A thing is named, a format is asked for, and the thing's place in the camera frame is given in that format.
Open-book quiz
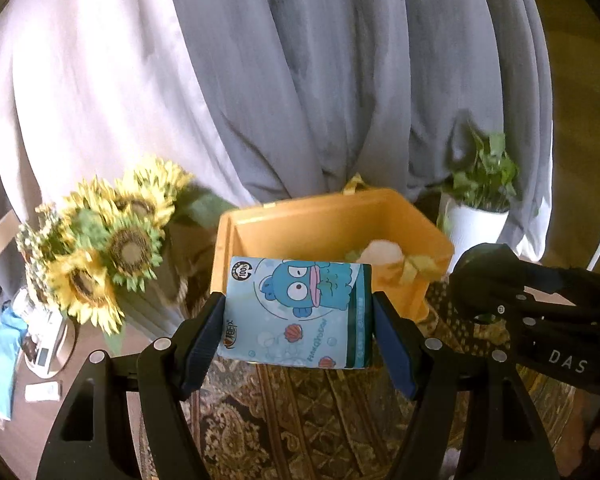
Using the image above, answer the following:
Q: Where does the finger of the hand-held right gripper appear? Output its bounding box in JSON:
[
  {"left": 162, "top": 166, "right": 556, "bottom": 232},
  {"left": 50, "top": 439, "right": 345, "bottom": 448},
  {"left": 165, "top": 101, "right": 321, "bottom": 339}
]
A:
[
  {"left": 451, "top": 242, "right": 600, "bottom": 321},
  {"left": 472, "top": 305, "right": 548, "bottom": 343}
]

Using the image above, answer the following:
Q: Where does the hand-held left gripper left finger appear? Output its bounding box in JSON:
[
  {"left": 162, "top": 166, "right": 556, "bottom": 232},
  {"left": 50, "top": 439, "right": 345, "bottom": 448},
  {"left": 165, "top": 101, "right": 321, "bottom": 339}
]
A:
[{"left": 35, "top": 290, "right": 229, "bottom": 480}]

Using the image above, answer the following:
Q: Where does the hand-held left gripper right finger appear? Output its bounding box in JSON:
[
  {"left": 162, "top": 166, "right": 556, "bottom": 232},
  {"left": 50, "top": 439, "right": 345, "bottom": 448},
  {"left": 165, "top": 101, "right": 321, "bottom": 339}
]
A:
[{"left": 372, "top": 290, "right": 561, "bottom": 480}]

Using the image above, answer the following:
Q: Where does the blue cartoon tissue pack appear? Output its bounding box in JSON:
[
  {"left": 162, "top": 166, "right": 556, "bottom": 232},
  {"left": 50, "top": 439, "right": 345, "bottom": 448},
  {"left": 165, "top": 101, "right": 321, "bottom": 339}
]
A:
[{"left": 215, "top": 255, "right": 374, "bottom": 371}]

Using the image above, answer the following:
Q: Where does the cream round plush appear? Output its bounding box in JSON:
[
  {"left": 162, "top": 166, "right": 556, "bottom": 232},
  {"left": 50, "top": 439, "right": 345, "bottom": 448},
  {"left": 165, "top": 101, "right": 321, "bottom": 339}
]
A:
[{"left": 362, "top": 238, "right": 406, "bottom": 266}]

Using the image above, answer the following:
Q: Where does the orange plastic crate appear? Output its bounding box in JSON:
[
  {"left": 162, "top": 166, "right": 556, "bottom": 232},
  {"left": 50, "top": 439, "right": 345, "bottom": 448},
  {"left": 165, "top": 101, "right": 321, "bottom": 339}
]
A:
[{"left": 210, "top": 175, "right": 456, "bottom": 324}]

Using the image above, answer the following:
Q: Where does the white plant pot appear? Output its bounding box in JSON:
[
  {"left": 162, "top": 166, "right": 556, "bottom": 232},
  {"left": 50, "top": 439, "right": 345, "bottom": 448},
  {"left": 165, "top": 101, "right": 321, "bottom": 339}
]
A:
[{"left": 439, "top": 192, "right": 511, "bottom": 264}]

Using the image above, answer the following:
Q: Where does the green wrapped flower vase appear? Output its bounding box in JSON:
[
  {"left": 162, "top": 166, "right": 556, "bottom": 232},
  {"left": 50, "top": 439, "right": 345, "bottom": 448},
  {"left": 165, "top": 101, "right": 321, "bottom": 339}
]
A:
[{"left": 104, "top": 232, "right": 197, "bottom": 357}]

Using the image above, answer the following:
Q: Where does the green leafy houseplant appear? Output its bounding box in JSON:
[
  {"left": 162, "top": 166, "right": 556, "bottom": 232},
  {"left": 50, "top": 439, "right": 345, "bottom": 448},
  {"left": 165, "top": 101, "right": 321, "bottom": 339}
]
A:
[{"left": 436, "top": 119, "right": 524, "bottom": 214}]

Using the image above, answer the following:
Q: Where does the patterned fringed table runner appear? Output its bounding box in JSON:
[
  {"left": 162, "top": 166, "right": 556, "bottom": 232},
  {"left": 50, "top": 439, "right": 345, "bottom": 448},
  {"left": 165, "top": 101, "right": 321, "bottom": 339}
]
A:
[{"left": 139, "top": 280, "right": 600, "bottom": 480}]

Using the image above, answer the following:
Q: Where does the artificial sunflower bouquet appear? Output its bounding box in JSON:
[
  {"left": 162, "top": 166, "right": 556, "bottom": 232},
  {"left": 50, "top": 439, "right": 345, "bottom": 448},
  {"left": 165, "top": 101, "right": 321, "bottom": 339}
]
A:
[{"left": 15, "top": 156, "right": 242, "bottom": 337}]

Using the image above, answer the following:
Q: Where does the white remote control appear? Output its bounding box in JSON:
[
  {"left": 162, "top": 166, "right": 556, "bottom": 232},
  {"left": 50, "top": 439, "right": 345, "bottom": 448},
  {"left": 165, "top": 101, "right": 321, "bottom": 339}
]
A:
[
  {"left": 24, "top": 382, "right": 61, "bottom": 402},
  {"left": 32, "top": 317, "right": 67, "bottom": 376}
]

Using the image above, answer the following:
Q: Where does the blue folded cloth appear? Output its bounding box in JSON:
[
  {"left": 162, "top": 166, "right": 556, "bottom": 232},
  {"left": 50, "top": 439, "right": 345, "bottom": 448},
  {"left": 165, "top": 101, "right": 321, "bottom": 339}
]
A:
[{"left": 0, "top": 309, "right": 29, "bottom": 421}]

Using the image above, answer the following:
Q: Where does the grey curtain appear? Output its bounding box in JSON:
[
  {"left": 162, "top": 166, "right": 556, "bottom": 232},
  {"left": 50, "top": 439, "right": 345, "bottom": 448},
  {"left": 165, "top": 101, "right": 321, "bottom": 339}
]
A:
[{"left": 164, "top": 0, "right": 557, "bottom": 264}]

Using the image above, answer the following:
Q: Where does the beige curtain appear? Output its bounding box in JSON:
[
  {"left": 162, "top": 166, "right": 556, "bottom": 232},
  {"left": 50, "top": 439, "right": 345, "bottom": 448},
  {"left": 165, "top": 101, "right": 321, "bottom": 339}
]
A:
[{"left": 0, "top": 0, "right": 262, "bottom": 281}]

